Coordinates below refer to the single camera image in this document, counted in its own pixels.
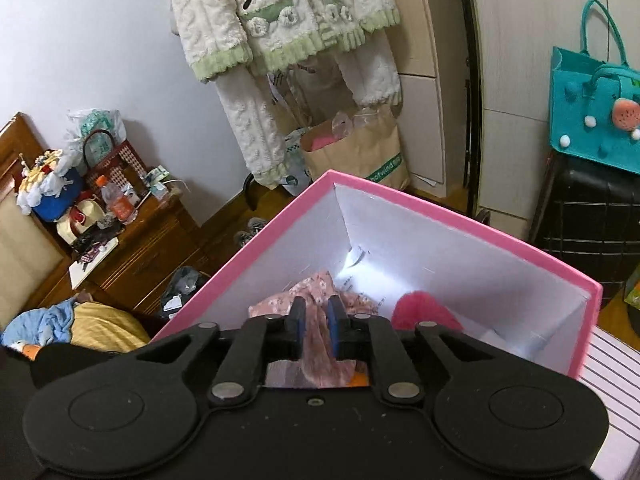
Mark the yellow blanket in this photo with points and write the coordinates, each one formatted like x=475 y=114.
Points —
x=110 y=325

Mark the orange label water bottle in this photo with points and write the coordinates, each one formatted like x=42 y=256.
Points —
x=117 y=205

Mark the cream fluffy pajama pants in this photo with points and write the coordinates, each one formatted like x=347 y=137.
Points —
x=250 y=125

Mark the pink cardboard box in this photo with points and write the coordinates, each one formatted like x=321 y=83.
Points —
x=450 y=260

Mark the blue cloth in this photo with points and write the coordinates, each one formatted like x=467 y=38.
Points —
x=45 y=317

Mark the white notebook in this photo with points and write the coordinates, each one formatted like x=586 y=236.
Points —
x=82 y=272

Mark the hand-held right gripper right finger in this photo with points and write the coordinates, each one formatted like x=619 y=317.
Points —
x=334 y=332

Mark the grey sneaker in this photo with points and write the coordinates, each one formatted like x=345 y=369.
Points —
x=252 y=230

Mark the wooden nightstand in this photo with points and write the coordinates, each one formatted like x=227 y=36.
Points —
x=150 y=260

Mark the wooden bed headboard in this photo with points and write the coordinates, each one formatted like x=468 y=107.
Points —
x=20 y=260

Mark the pink floral cloth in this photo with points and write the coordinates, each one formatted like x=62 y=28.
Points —
x=316 y=340

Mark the straw hat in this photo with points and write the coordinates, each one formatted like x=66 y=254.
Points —
x=87 y=212

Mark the black clothes rack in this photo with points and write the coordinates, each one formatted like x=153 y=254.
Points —
x=248 y=190

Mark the black plastic bag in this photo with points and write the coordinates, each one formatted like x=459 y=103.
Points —
x=182 y=285

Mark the green white tissue pack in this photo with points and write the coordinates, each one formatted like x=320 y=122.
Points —
x=160 y=177

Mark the checkered basket bag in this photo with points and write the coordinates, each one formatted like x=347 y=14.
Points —
x=125 y=160

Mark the green white plastic bag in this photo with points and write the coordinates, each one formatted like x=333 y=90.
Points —
x=97 y=122

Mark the black suitcase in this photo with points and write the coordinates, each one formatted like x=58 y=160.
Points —
x=590 y=220

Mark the beige wardrobe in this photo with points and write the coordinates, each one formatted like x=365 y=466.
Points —
x=525 y=35

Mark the blue pot bouquet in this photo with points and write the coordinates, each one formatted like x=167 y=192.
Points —
x=55 y=200

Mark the hot pink fluffy cloth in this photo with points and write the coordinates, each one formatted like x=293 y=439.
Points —
x=425 y=307

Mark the green packet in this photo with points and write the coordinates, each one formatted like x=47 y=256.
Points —
x=634 y=290

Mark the brown paper bag green print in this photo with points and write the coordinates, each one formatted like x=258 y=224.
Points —
x=360 y=155

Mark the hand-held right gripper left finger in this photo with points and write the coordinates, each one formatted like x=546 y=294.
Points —
x=300 y=332

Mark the cream fluffy pajama jacket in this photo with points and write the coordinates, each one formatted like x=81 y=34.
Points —
x=220 y=10

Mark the teal felt handbag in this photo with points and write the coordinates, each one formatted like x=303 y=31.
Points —
x=575 y=110

